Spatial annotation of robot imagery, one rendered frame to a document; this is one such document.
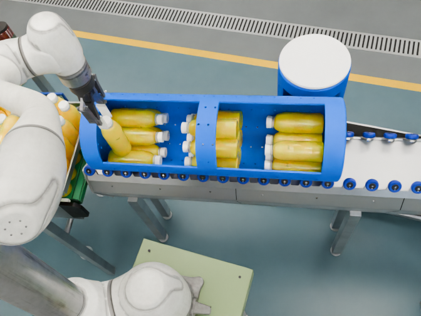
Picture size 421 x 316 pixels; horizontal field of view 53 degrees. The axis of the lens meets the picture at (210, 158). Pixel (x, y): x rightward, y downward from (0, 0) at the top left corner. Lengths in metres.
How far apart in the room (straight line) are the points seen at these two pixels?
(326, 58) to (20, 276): 1.34
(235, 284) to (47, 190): 0.82
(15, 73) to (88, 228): 1.71
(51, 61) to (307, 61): 1.00
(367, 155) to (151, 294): 0.97
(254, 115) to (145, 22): 2.10
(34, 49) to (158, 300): 0.67
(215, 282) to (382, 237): 1.40
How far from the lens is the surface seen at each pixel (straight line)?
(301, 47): 1.79
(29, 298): 0.94
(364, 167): 1.64
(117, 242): 2.62
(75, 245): 2.08
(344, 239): 2.19
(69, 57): 1.13
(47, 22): 1.10
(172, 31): 3.42
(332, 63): 1.75
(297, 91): 1.70
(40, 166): 0.64
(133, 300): 1.09
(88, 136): 1.48
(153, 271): 1.10
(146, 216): 2.14
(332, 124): 1.35
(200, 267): 1.35
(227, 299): 1.32
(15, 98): 0.91
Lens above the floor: 2.36
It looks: 61 degrees down
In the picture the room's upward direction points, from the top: 15 degrees counter-clockwise
